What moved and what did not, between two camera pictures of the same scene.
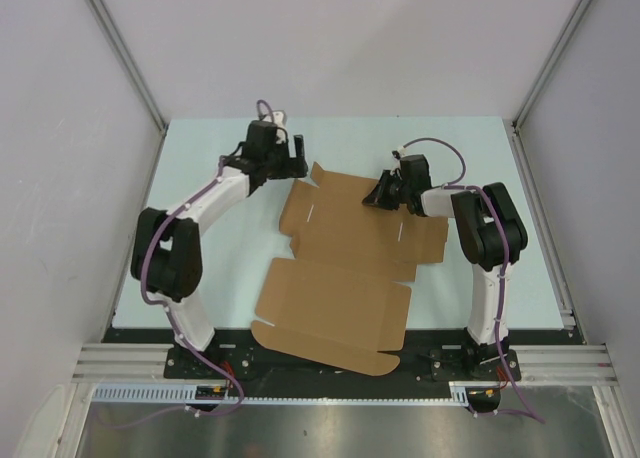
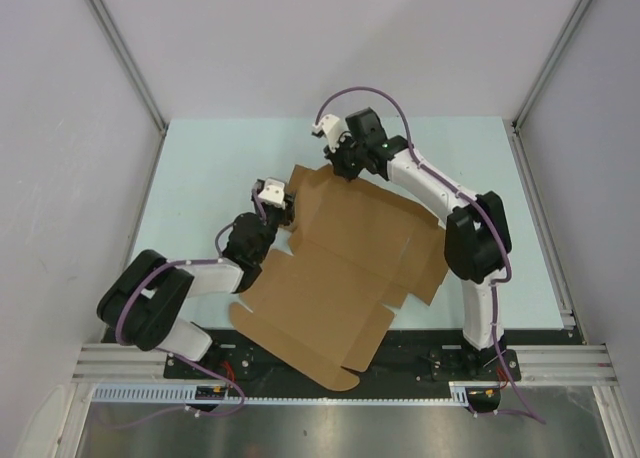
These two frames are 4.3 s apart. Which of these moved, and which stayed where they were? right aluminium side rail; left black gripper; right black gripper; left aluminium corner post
Moved: right black gripper; left black gripper
Stayed: right aluminium side rail; left aluminium corner post
